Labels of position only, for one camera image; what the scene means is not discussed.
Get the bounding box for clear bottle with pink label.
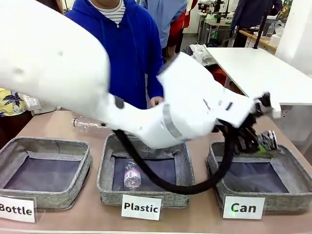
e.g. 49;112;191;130
123;157;142;192

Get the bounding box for grey fabric basket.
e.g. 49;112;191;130
96;133;196;208
0;136;94;211
206;140;312;214

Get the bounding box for white side table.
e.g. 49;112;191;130
205;47;312;119

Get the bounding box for white Can label card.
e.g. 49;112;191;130
222;196;266;219

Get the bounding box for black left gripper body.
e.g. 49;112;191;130
217;91;273;147

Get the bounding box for white crumpled cloth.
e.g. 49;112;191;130
189;43;213;66

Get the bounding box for black vertical pole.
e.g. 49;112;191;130
253;0;266;50

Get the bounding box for person in dark jacket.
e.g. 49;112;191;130
230;0;283;32

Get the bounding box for person's left hand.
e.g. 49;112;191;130
150;96;165;108

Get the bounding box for person in red jacket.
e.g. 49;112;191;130
167;11;191;58

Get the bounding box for black cable sleeve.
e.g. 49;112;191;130
112;129;236;195

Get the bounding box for person in floral shirt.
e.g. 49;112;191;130
0;87;28;142

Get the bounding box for white Plastic label card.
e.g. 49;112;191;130
120;194;162;221

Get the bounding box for person's left forearm blue sleeve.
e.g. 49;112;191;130
145;55;164;99

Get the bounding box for person in blue hoodie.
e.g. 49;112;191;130
64;0;164;110

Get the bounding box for person in light blue shirt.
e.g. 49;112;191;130
140;0;188;48

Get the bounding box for wooden workbench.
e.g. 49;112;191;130
238;28;278;52

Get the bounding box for clear crushed plastic bottle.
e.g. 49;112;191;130
72;117;108;134

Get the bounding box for white Bottle label card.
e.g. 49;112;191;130
0;195;38;224

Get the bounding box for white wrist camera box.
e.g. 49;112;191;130
268;102;282;119

